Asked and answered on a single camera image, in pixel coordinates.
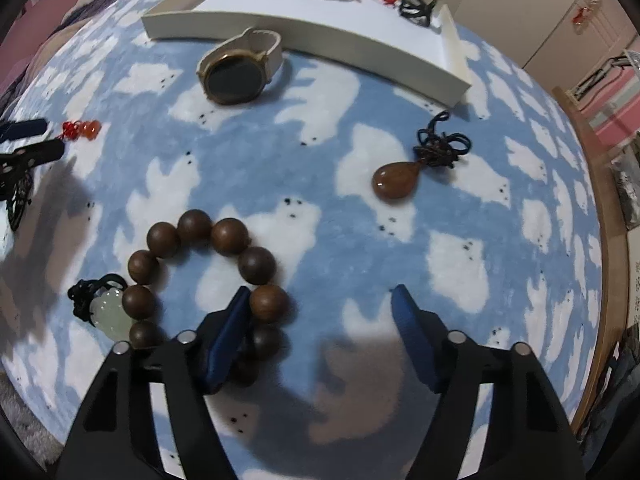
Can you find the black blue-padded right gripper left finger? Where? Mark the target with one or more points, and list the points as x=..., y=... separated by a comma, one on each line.
x=113, y=434

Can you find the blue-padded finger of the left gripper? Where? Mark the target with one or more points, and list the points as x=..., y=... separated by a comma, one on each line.
x=10, y=130

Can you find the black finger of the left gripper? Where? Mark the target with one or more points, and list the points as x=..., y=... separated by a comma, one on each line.
x=33, y=155

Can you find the red gourd charm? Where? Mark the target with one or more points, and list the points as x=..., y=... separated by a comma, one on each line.
x=72, y=131

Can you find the white shallow jewelry tray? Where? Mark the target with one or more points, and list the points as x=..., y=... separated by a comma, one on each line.
x=365, y=34

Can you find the wooden bed footboard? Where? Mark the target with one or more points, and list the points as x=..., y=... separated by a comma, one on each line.
x=614, y=246

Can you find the blue polar bear blanket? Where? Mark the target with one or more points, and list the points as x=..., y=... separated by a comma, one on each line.
x=505, y=246

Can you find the grey plastic bag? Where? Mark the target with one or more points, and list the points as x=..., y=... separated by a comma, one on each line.
x=625, y=171

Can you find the silver heat lamp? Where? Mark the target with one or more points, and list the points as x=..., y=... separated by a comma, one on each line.
x=630, y=58

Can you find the white wardrobe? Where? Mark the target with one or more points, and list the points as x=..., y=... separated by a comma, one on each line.
x=545, y=15

